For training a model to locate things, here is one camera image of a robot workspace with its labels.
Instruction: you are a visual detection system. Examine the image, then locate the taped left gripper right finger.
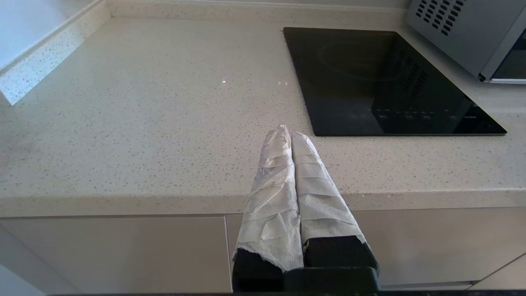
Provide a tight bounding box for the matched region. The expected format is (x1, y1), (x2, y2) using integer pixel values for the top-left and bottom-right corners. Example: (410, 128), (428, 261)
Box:
(291, 132), (379, 270)

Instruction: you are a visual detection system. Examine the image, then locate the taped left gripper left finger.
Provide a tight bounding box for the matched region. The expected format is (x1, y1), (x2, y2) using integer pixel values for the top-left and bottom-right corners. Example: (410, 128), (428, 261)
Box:
(231, 124), (305, 292)

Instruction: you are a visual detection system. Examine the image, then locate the black glass microwave door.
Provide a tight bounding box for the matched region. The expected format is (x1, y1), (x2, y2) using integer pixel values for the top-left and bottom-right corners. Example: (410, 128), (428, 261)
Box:
(480, 12), (526, 84)

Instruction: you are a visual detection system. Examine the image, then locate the silver Panasonic microwave oven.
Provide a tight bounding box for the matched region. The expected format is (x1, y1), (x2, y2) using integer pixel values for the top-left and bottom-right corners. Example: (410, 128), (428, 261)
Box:
(407, 0), (526, 84)

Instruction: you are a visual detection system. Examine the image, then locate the beige cabinet door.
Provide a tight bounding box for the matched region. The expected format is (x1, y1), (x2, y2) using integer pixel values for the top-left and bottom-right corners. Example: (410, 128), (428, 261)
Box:
(0, 215), (231, 295)
(225, 207), (526, 288)

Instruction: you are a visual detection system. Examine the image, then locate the black glass induction cooktop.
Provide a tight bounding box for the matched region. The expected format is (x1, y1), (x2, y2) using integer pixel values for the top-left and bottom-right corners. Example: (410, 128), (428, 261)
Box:
(283, 27), (508, 137)

